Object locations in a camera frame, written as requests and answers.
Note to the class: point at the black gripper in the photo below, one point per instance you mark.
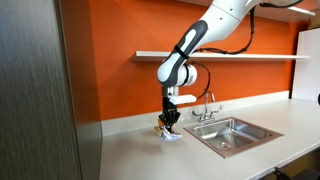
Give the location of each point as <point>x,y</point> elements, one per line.
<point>169,111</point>

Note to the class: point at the brown candy packet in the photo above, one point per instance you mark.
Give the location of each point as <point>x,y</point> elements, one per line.
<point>170,135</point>

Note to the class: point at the white counter backsplash strip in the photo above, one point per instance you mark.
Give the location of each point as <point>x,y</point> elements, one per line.
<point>133,123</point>

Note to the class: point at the chrome sink faucet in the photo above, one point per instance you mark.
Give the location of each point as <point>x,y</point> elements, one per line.
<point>206,115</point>

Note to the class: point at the stainless steel sink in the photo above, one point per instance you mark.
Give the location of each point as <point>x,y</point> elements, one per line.
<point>233,135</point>

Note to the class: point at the dark wood cabinet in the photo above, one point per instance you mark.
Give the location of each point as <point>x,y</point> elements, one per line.
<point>36,93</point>

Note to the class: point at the white tall panel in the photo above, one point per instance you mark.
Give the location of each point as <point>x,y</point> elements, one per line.
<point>308,66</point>

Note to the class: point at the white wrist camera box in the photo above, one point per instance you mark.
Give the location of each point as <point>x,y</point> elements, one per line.
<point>183,99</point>

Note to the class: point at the white wall shelf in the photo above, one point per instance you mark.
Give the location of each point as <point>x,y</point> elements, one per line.
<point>260,57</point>

